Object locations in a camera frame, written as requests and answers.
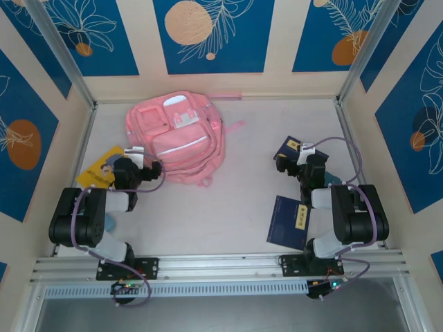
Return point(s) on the grey metal sheet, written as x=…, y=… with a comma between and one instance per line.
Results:
x=214, y=316

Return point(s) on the aluminium mounting rail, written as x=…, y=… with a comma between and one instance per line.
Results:
x=214, y=264

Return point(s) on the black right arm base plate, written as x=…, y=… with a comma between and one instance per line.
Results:
x=290, y=266

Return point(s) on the yellow cartoon cover book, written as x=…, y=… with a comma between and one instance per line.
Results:
x=97, y=169

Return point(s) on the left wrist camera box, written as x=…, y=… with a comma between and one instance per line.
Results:
x=135, y=154

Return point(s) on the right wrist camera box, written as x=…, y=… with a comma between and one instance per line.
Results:
x=308, y=148

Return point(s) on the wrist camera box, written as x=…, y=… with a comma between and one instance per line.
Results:
x=308, y=148
x=135, y=154

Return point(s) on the dark blue book yellow label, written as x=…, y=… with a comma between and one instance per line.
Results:
x=284, y=221
x=287, y=147

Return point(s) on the pink student backpack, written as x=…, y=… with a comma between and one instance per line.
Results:
x=187, y=152

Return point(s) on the aluminium side rail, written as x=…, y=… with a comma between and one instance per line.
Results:
x=78, y=173
x=351, y=145

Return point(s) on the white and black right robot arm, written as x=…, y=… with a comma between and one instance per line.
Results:
x=363, y=221

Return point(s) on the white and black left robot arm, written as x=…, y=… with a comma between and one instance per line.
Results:
x=86, y=224

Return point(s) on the aluminium frame post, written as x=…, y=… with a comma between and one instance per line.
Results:
x=367, y=48
x=65, y=55

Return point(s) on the light blue pencil case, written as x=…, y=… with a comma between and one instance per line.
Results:
x=110, y=223

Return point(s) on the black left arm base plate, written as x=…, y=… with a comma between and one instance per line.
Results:
x=149, y=268

